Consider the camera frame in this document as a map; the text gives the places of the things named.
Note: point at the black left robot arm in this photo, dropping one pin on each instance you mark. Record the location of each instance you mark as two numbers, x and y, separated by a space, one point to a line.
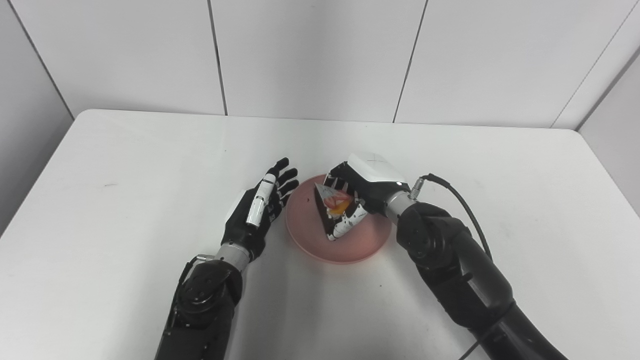
202 305

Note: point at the pink round plate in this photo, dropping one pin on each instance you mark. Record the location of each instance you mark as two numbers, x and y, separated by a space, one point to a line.
357 242

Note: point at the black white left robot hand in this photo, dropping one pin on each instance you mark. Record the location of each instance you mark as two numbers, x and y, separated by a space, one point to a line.
245 225

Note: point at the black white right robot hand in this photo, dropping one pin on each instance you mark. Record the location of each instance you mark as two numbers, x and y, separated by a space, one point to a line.
372 182

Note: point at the chocolate fruit cake slice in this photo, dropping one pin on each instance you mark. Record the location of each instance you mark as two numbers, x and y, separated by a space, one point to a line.
332 210

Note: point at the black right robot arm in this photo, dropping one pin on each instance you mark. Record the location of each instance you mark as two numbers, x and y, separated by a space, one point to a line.
465 270

